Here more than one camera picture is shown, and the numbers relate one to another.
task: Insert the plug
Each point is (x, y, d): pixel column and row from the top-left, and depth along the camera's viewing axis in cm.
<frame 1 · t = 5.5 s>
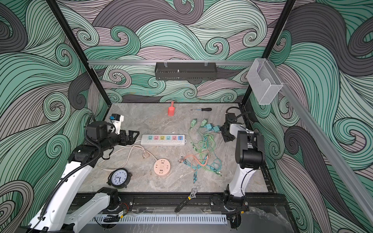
left hand: (132, 130, 73), fingers open
right hand: (223, 132, 101), fingers open
white multicolour power strip: (162, 140, 97), point 3 cm above the table
round pink socket: (161, 167, 85), point 3 cm above the table
black alarm clock: (119, 178, 81), point 3 cm above the table
red plastic scoop: (171, 110, 116), point 2 cm above the table
black handle screwdriver: (207, 109, 118), point 2 cm above the table
light green charger plug: (193, 123, 106), point 3 cm above the table
light green charger plug 2: (203, 123, 106), point 4 cm above the table
teal charger plug: (209, 126, 106), point 2 cm above the table
teal charger plug 2: (216, 128, 105), point 2 cm above the table

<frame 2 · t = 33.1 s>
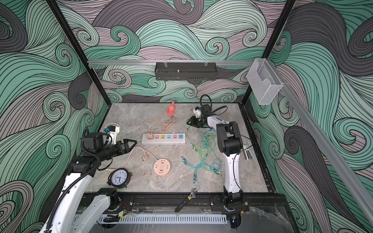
left hand: (132, 142, 73), fingers open
right hand: (189, 122, 104), fingers open
pink usb charger plug: (150, 136, 94), point 7 cm above the table
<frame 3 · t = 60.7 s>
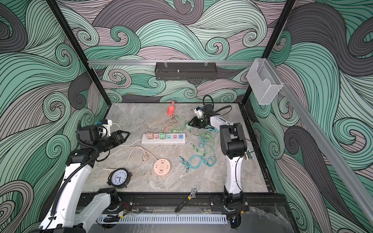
left hand: (126, 133, 74), fingers open
right hand: (190, 123, 101), fingers open
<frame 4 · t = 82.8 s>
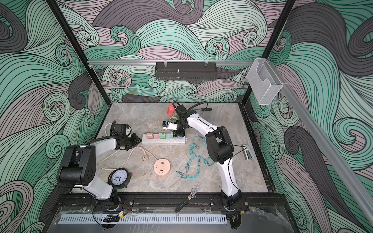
left hand: (140, 139, 95), fingers closed
right hand: (175, 131, 96), fingers open
